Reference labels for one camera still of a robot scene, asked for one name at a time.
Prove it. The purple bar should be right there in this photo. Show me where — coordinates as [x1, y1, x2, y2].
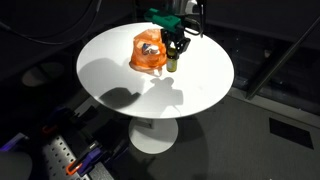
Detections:
[0, 132, 30, 152]

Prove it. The perforated metal board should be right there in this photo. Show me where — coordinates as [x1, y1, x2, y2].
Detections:
[40, 133, 90, 180]

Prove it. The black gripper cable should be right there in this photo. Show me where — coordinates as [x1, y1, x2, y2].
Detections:
[182, 0, 208, 38]

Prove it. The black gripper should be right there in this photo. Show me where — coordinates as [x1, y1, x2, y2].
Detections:
[160, 23, 192, 55]

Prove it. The large orange purple clamp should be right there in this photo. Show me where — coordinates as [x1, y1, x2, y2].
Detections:
[65, 140, 103, 176]

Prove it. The white bottle in bag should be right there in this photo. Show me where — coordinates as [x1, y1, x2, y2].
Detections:
[148, 44, 160, 56]

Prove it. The orange plastic bag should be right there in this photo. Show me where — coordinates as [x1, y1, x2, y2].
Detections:
[129, 28, 169, 72]

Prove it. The black diagonal pole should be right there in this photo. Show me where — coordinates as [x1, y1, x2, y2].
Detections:
[246, 15, 320, 101]

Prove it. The white table pedestal base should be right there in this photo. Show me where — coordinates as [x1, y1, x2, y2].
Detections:
[128, 116, 179, 155]

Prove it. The small orange black clamp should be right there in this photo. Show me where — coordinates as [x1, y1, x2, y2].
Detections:
[41, 119, 68, 136]

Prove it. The brown yellow-lid medicine bottle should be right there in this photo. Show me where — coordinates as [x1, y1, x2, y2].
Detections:
[166, 46, 180, 73]

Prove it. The grey rounded object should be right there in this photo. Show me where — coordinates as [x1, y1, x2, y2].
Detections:
[0, 151, 34, 180]

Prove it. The blue packet in bag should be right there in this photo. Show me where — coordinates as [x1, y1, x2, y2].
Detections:
[141, 42, 151, 55]

